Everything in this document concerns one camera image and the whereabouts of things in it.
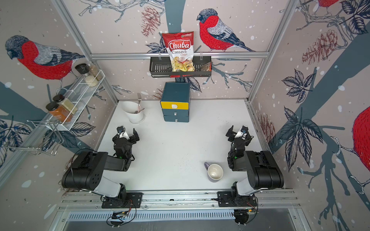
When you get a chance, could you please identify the purple mug white inside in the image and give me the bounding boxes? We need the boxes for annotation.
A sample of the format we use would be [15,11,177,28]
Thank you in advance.
[204,162,224,182]

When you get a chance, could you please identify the white spice jar black lid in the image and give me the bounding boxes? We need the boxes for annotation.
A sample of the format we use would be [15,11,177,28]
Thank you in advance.
[75,64,99,87]

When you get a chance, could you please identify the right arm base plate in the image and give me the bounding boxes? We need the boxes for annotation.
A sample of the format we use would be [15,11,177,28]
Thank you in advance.
[216,191,258,208]

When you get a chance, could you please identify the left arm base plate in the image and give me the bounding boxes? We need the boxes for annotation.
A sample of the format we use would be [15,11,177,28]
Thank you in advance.
[101,193,144,209]

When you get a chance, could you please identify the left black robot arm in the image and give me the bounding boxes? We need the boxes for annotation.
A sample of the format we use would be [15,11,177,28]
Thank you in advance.
[61,126,140,201]

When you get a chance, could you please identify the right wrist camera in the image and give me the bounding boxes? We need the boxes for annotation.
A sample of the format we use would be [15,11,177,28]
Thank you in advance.
[235,126,248,138]

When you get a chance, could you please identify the metal fork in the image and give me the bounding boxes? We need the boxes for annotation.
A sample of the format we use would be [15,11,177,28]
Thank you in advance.
[135,93,144,114]

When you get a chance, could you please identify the white wire spice rack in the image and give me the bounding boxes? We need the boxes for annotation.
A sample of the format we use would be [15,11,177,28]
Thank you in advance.
[46,70,106,131]

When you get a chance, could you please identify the chrome wire rack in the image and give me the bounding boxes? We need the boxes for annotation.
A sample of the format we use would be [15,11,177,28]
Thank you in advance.
[1,120,66,156]

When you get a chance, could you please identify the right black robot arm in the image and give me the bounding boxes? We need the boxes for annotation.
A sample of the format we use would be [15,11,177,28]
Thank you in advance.
[226,126,284,200]

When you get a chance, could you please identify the brown spice jar rear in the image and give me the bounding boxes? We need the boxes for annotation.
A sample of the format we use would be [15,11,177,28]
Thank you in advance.
[87,62,102,81]

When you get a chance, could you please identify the white utensil cup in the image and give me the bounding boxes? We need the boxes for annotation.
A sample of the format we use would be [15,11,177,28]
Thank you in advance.
[119,101,145,124]

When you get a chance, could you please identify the Chuba cassava chips bag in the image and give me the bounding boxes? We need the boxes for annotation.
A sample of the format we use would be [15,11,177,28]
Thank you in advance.
[162,32,195,72]

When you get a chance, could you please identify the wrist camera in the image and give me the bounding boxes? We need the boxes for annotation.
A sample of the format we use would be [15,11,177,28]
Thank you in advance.
[235,126,248,138]
[117,126,129,140]

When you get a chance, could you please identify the teal drawer cabinet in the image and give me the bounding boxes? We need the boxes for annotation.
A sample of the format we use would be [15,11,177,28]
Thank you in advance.
[160,82,190,110]

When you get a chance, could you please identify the orange spice jar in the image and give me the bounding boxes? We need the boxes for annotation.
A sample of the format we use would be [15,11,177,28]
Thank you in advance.
[46,102,73,123]

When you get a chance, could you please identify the black wire wall basket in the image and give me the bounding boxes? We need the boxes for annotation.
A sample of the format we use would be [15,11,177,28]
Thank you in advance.
[149,56,212,78]

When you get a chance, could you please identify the yellow spice jar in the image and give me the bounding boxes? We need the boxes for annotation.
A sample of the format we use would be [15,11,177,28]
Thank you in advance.
[53,94,78,115]

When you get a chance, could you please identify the teal bottom drawer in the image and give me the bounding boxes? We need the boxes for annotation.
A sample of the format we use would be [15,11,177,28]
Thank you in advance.
[164,116,189,123]

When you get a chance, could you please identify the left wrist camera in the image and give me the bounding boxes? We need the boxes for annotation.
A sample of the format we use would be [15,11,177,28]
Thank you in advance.
[117,126,129,140]

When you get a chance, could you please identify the yellow top drawer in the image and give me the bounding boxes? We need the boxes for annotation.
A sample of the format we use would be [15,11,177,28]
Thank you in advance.
[161,101,189,110]

